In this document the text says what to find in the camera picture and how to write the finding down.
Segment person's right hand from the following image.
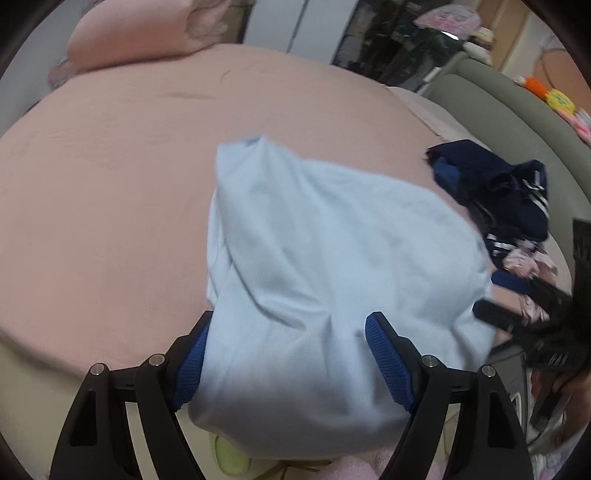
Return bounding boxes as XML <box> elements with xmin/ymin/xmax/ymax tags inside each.
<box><xmin>551</xmin><ymin>369</ymin><xmax>591</xmax><ymax>439</ymax></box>

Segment white plush toy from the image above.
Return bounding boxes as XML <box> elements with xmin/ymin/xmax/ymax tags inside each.
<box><xmin>464</xmin><ymin>28</ymin><xmax>495</xmax><ymax>63</ymax></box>

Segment navy shorts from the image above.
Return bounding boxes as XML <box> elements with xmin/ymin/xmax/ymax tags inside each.
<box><xmin>425</xmin><ymin>139</ymin><xmax>546</xmax><ymax>208</ymax></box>

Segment green slipper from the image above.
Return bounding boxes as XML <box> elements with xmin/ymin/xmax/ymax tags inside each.
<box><xmin>210</xmin><ymin>431</ymin><xmax>252</xmax><ymax>476</ymax></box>

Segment pink plush toy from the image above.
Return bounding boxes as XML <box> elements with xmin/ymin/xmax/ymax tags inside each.
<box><xmin>566</xmin><ymin>108</ymin><xmax>591</xmax><ymax>144</ymax></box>

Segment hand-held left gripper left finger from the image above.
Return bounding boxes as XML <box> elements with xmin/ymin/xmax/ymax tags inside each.
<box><xmin>50</xmin><ymin>310</ymin><xmax>215</xmax><ymax>480</ymax></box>

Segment beige pillow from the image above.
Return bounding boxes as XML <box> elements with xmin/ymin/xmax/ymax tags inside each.
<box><xmin>388</xmin><ymin>85</ymin><xmax>448</xmax><ymax>139</ymax></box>

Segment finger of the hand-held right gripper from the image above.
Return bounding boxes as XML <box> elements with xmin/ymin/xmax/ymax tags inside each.
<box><xmin>472</xmin><ymin>298</ymin><xmax>543</xmax><ymax>340</ymax></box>
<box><xmin>491</xmin><ymin>270</ymin><xmax>568</xmax><ymax>305</ymax></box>

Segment grey padded headboard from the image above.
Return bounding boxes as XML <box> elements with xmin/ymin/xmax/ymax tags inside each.
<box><xmin>422</xmin><ymin>58</ymin><xmax>591</xmax><ymax>259</ymax></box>

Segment light blue shirt navy trim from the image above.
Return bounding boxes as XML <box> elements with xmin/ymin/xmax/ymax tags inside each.
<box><xmin>187</xmin><ymin>135</ymin><xmax>495</xmax><ymax>461</ymax></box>

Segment navy white-striped garment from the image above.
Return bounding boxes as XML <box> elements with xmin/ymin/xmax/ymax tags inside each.
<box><xmin>485</xmin><ymin>233</ymin><xmax>522</xmax><ymax>271</ymax></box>
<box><xmin>489</xmin><ymin>161</ymin><xmax>550</xmax><ymax>241</ymax></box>

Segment glass door wardrobe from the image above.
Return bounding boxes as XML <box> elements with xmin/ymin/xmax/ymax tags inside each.
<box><xmin>330</xmin><ymin>0</ymin><xmax>467</xmax><ymax>90</ymax></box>

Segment pink printed umbrella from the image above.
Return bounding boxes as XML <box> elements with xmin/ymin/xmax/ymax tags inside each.
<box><xmin>413</xmin><ymin>7</ymin><xmax>478</xmax><ymax>38</ymax></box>

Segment pink printed pajama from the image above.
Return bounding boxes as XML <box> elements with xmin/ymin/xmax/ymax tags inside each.
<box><xmin>501</xmin><ymin>240</ymin><xmax>559</xmax><ymax>324</ymax></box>

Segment rolled pink blanket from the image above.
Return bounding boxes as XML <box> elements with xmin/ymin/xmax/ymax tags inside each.
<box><xmin>48</xmin><ymin>0</ymin><xmax>232</xmax><ymax>86</ymax></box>

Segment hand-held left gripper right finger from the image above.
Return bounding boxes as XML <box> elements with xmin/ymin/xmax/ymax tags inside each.
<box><xmin>365</xmin><ymin>311</ymin><xmax>532</xmax><ymax>480</ymax></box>

